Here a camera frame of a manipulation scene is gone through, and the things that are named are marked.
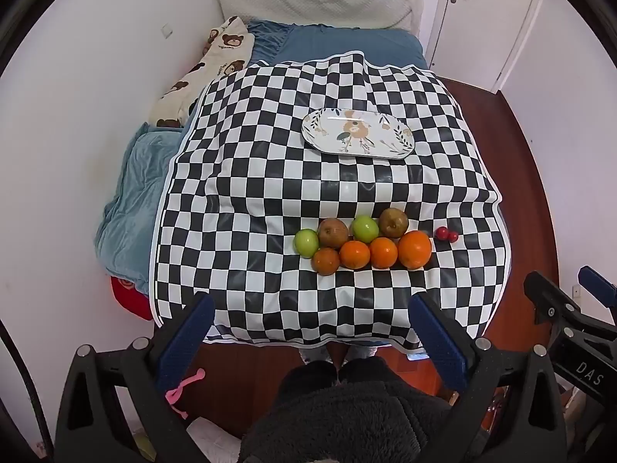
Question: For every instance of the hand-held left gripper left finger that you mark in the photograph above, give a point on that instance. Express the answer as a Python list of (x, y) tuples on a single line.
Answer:
[(190, 328)]

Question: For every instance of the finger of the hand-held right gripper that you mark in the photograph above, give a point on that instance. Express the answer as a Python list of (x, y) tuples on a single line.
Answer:
[(547, 294), (597, 283)]

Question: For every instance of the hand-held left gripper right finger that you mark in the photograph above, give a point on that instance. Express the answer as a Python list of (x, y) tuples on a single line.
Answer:
[(441, 337)]

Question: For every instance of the large orange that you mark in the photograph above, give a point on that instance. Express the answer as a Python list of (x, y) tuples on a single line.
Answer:
[(414, 249)]

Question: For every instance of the red cherry tomato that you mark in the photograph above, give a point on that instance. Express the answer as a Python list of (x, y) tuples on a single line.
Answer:
[(441, 233), (453, 236)]

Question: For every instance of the small orange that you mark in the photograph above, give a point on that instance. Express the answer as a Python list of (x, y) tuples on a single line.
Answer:
[(383, 252), (355, 254)]

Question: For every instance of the brown apple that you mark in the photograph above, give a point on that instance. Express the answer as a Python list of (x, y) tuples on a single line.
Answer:
[(393, 222), (332, 232)]

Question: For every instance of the green apple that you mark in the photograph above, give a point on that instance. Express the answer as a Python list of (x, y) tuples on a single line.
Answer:
[(307, 242), (365, 229)]

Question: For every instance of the oval floral plate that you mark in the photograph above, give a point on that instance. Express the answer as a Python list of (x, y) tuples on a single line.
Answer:
[(356, 130)]

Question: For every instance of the pink ribbon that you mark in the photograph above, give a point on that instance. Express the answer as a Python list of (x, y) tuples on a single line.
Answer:
[(183, 388)]

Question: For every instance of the red cloth item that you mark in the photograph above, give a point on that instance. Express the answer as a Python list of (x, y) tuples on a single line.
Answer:
[(130, 296)]

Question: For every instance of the white paper sheet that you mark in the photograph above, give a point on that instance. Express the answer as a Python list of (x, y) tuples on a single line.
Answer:
[(212, 441)]

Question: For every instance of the black fleece garment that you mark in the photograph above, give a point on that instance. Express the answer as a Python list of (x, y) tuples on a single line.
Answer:
[(347, 415)]

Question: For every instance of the blue bedsheet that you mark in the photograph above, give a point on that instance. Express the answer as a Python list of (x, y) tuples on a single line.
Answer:
[(135, 178)]

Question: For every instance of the black white checkered cloth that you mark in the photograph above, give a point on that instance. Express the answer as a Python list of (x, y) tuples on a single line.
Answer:
[(270, 178)]

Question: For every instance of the bear print pillow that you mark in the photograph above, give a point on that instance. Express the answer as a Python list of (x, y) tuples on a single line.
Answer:
[(217, 62)]

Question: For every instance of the white door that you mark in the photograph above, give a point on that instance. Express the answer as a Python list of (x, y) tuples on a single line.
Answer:
[(482, 14)]

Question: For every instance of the white pillow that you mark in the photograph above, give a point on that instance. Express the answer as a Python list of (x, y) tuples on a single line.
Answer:
[(318, 0)]

